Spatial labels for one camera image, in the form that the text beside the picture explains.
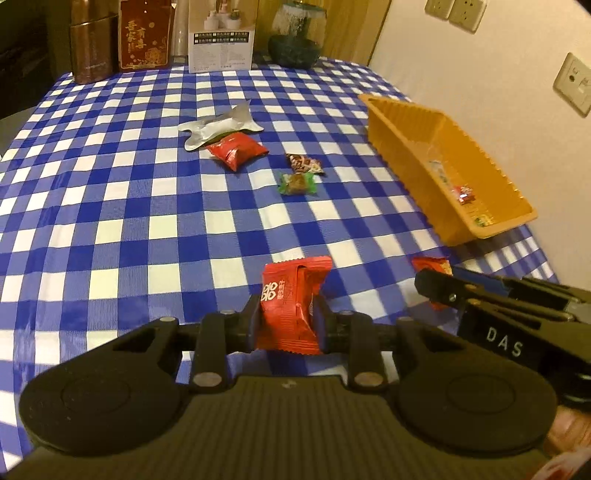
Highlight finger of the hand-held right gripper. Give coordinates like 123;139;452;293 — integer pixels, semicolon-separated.
450;265;591;306
414;269;570;324

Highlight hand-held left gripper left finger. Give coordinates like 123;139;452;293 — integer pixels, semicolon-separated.
108;295;264;393

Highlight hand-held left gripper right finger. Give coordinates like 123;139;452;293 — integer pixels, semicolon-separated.
314;295;467;393

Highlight small red orange candy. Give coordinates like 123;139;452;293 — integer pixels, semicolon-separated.
411;256;455;308

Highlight red snack packet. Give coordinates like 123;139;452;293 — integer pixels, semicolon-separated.
255;256;333;355
203;132;269;172

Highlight orange plastic tray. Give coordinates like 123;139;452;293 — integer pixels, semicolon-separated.
358;93;539;246

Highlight brown red candy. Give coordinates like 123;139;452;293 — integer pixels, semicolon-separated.
285;153;326;176

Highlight silver wrapper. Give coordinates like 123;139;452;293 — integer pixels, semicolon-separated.
178;102;265;151

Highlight person's right hand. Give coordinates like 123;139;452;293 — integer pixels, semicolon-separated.
542;405;591;462

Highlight blue white checkered tablecloth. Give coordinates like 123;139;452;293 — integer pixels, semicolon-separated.
0;55;561;467

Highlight dark green glass jar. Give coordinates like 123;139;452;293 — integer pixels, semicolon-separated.
268;0;328;70

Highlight white cardboard box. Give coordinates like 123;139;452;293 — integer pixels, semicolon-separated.
188;0;259;73

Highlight red patterned gift box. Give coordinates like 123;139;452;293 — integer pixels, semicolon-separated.
117;0;178;71

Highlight brown canister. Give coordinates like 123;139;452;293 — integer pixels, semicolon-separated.
69;0;120;85

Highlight large beige wall socket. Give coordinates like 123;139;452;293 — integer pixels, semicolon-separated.
553;52;591;116

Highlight small beige wall socket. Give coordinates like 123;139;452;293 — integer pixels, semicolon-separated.
425;0;455;20
450;0;488;33

